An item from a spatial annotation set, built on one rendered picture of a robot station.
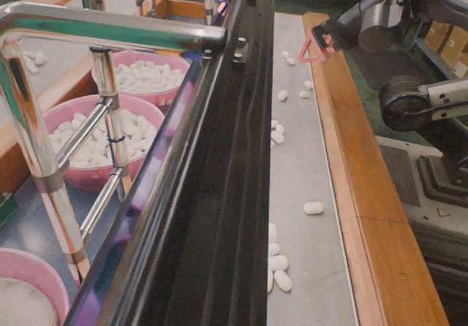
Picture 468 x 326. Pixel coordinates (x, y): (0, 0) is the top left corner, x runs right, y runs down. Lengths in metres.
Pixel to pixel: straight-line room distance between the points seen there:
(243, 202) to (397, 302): 0.42
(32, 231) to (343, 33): 0.69
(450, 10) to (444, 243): 0.76
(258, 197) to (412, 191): 1.06
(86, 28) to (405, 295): 0.51
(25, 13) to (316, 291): 0.48
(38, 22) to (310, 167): 0.58
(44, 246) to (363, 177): 0.60
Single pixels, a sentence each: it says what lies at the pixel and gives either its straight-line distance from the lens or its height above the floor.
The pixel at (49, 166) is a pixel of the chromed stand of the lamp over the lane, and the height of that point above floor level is 0.98.
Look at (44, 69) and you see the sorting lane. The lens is 1.09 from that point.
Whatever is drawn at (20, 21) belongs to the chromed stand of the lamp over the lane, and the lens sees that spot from 0.27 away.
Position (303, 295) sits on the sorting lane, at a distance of 0.54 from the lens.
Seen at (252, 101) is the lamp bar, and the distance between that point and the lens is 0.23.
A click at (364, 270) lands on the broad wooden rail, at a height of 0.76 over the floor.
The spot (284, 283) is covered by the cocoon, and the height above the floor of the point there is 0.76.
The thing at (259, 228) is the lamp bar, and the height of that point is 1.07.
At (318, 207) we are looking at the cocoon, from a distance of 0.62.
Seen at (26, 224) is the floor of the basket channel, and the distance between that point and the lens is 0.73.
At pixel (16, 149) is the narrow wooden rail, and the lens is 0.78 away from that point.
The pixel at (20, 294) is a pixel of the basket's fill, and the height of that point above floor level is 0.73.
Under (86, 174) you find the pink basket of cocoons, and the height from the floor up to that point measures 0.74.
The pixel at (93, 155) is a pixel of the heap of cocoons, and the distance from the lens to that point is 0.73.
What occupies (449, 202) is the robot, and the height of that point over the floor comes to 0.48.
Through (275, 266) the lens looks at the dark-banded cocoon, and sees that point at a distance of 0.53.
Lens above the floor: 1.20
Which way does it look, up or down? 39 degrees down
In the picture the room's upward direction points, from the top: 7 degrees clockwise
